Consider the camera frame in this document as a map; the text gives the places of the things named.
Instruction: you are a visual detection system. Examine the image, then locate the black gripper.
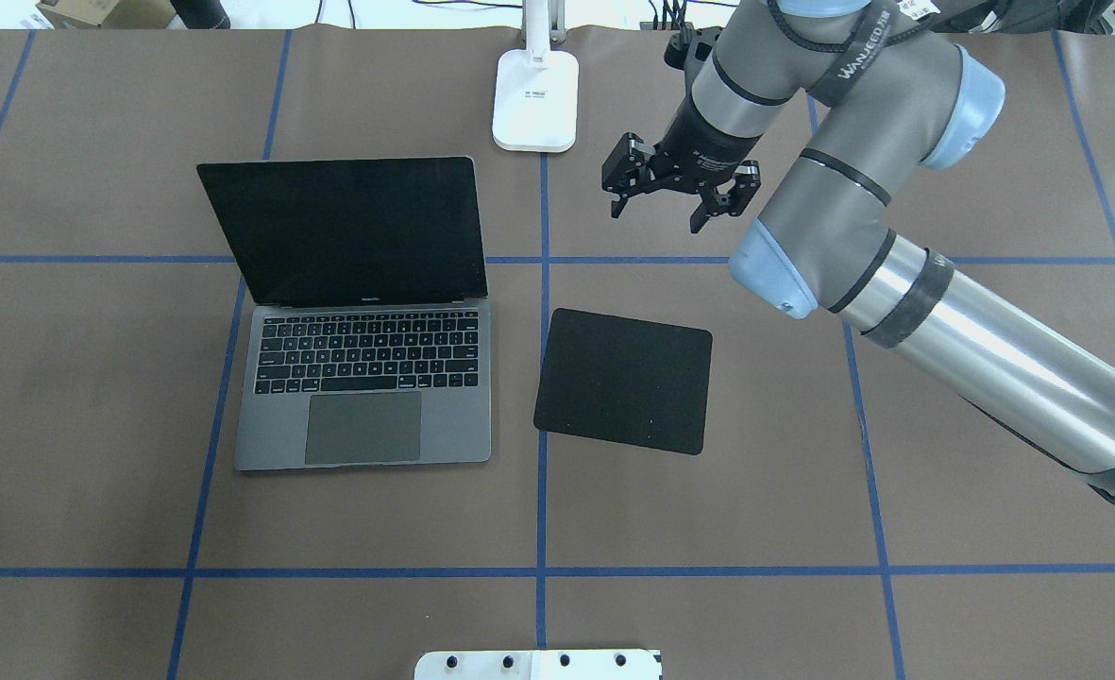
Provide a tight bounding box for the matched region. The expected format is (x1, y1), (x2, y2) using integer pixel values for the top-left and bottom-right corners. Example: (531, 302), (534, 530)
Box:
(600, 132), (762, 235)

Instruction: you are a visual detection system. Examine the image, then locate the grey laptop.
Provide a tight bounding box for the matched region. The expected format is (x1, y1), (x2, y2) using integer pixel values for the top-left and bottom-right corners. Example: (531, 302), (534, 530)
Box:
(197, 156), (493, 473)

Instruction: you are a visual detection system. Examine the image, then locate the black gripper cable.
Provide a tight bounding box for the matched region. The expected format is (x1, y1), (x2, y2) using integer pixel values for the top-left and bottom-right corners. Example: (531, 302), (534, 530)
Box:
(765, 0), (946, 54)

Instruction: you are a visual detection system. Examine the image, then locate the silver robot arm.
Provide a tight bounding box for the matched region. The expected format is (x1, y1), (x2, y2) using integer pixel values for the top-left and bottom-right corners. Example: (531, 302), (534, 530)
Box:
(601, 1), (1115, 507)

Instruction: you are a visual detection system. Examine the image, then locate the black water bottle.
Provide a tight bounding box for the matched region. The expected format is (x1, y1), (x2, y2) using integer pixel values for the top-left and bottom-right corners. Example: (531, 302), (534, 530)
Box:
(169, 0), (230, 29)

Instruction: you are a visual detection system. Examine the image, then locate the black mouse pad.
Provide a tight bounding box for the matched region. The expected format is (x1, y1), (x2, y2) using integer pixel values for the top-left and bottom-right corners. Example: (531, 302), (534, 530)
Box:
(532, 307), (714, 455)

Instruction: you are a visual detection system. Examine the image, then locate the cardboard box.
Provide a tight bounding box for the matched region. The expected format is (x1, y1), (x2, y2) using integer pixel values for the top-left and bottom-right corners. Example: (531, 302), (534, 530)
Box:
(35, 0), (176, 29)

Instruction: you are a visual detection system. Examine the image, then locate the white desk lamp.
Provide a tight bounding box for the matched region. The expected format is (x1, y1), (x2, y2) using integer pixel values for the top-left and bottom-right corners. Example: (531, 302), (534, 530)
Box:
(491, 1), (579, 152)

